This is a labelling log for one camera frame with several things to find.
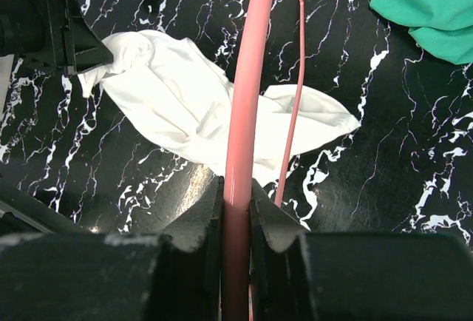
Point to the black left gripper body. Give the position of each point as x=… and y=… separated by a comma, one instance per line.
x=37, y=31

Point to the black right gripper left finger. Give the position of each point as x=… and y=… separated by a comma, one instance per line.
x=52, y=269

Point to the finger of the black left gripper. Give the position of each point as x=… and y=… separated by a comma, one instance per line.
x=88, y=51

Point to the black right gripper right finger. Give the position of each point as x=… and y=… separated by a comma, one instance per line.
x=297, y=274

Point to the white tank top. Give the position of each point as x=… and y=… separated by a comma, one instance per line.
x=178, y=99

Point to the pink clothes hanger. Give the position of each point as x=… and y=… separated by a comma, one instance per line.
x=239, y=164

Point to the green tank top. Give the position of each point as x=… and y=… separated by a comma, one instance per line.
x=443, y=28

